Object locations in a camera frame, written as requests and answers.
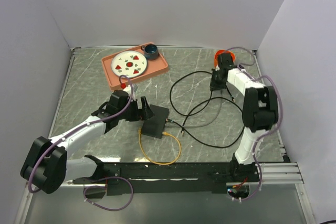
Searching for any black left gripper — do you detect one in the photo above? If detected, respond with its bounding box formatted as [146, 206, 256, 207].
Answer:
[118, 96, 154, 122]

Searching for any black network switch box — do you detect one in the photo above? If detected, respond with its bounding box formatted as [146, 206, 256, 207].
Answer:
[141, 104, 169, 139]

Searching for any yellow ethernet cable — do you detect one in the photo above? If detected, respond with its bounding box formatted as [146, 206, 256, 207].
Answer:
[138, 126, 182, 166]

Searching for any short black ethernet cable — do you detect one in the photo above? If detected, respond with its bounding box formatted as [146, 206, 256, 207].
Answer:
[181, 89, 236, 137]

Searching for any long black ethernet cable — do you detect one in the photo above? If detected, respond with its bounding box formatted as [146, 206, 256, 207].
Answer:
[165, 70, 246, 148]

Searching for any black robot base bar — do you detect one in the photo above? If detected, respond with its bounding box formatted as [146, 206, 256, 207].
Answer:
[73, 161, 259, 196]

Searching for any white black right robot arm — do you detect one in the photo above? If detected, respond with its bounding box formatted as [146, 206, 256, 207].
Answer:
[209, 50, 279, 182]

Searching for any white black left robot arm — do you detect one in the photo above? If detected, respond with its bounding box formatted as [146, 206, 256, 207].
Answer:
[20, 90, 154, 194]

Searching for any orange plastic cup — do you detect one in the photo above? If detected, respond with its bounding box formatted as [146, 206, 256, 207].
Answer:
[214, 49, 236, 67]

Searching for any pink rectangular tray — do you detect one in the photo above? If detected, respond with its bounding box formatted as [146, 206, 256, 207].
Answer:
[101, 43, 169, 90]

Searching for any white plate with strawberries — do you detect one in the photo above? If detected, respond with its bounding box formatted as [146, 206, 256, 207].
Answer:
[111, 50, 148, 79]

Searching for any dark blue mug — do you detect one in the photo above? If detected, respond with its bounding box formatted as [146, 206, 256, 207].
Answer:
[141, 44, 159, 60]

